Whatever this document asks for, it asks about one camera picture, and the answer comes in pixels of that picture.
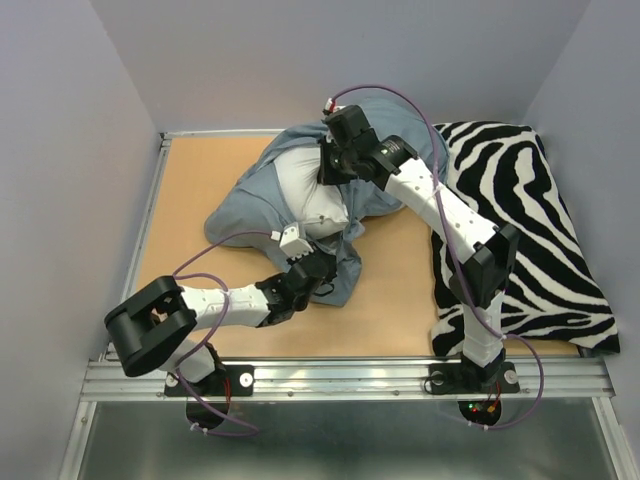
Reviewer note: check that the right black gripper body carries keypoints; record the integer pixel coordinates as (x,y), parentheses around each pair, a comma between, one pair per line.
(337,162)

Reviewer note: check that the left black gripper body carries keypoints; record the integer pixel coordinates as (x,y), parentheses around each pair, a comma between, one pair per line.
(330,276)

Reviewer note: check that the white pillow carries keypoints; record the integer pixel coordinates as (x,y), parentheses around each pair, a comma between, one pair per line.
(319,208)

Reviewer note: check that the blue grey pillowcase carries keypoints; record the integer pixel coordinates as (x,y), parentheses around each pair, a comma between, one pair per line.
(256,206)

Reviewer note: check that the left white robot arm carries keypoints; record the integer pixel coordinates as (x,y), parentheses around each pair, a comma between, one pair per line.
(150,330)

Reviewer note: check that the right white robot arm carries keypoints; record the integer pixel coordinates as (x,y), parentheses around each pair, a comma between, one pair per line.
(482,252)

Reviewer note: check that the zebra print pillow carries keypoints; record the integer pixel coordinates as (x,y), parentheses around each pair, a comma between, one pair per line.
(501,171)

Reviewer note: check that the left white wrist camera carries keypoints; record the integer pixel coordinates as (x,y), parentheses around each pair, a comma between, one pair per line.
(292,241)

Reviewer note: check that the aluminium mounting rail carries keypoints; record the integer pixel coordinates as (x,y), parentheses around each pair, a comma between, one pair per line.
(343,379)

